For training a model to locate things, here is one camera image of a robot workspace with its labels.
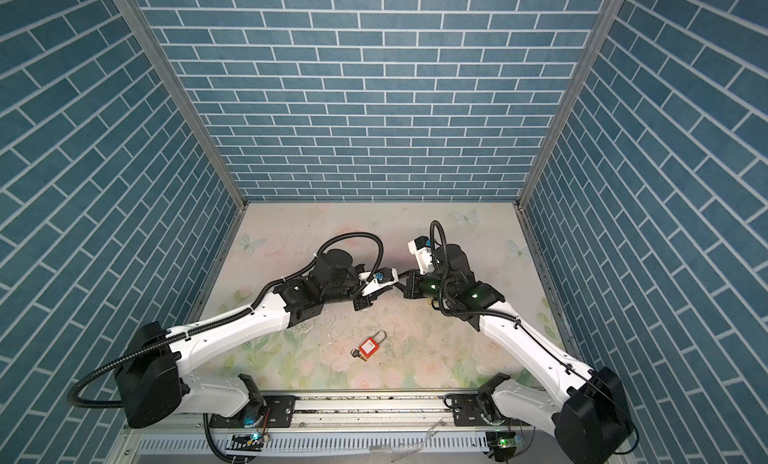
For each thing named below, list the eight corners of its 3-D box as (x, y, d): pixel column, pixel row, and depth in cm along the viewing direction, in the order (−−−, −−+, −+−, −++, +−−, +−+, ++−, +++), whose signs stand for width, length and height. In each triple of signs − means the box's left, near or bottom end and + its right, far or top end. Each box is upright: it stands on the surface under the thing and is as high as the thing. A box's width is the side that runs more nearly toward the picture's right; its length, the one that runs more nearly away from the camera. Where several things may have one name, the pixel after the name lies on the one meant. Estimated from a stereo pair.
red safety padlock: (358, 350, 86) (358, 347, 84) (380, 329, 90) (380, 326, 88) (367, 360, 84) (367, 357, 82) (389, 338, 88) (389, 335, 86)
